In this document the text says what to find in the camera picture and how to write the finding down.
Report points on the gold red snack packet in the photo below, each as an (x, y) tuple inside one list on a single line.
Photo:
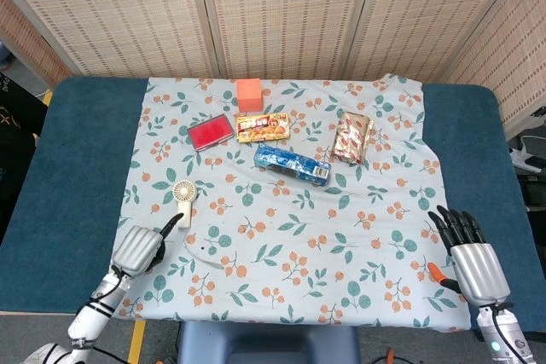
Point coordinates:
[(352, 137)]

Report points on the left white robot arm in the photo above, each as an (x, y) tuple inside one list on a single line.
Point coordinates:
[(91, 317)]

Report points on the blue rectangular box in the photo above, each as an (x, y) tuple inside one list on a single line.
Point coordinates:
[(292, 164)]

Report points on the orange cube block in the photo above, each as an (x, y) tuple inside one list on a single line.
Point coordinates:
[(249, 94)]

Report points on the yellow curry food box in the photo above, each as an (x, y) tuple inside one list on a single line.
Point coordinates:
[(263, 127)]

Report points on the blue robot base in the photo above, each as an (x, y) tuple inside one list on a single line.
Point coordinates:
[(266, 343)]

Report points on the floral patterned tablecloth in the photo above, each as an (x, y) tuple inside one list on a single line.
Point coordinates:
[(281, 227)]

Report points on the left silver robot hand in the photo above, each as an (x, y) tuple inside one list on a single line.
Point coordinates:
[(135, 250)]

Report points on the black bag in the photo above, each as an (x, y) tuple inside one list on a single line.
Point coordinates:
[(17, 142)]

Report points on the woven folding screen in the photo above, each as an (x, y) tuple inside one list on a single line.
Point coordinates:
[(273, 14)]

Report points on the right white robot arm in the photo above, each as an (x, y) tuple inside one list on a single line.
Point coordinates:
[(503, 334)]

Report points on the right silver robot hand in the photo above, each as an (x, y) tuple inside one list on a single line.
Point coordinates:
[(475, 266)]

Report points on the red flat case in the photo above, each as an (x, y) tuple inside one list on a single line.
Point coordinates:
[(210, 131)]

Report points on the small white handheld fan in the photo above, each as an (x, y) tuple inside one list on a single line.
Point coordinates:
[(184, 202)]

